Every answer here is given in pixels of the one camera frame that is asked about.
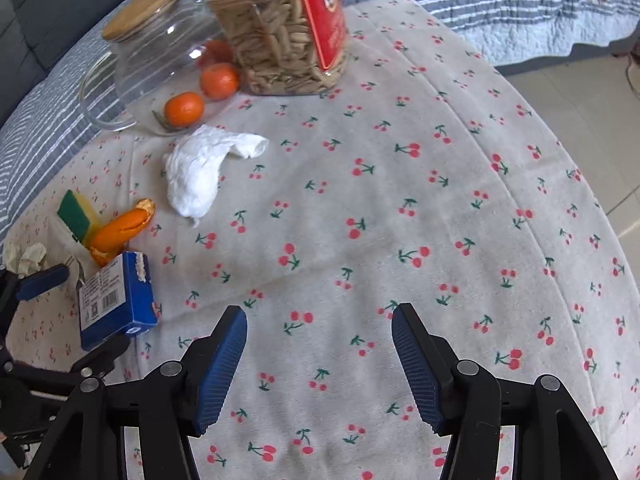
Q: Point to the glass jar with wooden lid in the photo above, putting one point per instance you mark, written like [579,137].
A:
[150,60]

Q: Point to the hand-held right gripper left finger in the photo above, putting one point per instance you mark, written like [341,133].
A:
[220,365]

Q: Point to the crumpled beige tissue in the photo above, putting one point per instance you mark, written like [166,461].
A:
[30,257]

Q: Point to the orange peel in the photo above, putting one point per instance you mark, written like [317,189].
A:
[120,230]

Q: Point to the small blue cardboard box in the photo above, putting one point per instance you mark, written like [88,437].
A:
[110,305]

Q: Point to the crumpled white tissue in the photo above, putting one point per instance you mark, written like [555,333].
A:
[195,180]

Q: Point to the clear jar of seeds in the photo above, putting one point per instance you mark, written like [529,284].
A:
[270,35]

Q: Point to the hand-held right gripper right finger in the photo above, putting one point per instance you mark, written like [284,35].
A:
[417,365]

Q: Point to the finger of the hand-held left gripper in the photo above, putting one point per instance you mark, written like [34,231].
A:
[100,355]
[42,280]

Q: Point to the yellow green sponge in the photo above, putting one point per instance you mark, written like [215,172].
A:
[80,212]

